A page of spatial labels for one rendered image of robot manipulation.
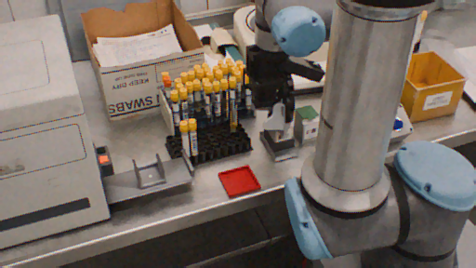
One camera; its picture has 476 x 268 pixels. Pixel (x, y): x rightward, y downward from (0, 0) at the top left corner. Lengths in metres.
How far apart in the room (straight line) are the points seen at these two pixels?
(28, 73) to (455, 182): 0.65
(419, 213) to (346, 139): 0.19
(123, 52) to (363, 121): 0.90
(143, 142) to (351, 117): 0.68
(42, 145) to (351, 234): 0.50
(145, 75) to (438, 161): 0.68
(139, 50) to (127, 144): 0.30
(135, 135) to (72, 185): 0.29
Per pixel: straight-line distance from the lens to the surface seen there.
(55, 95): 0.83
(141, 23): 1.44
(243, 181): 1.05
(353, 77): 0.54
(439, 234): 0.77
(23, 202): 0.95
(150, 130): 1.20
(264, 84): 0.98
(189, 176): 1.02
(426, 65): 1.36
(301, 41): 0.80
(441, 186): 0.72
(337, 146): 0.60
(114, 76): 1.17
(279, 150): 1.11
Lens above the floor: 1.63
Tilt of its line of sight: 40 degrees down
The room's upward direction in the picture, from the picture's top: straight up
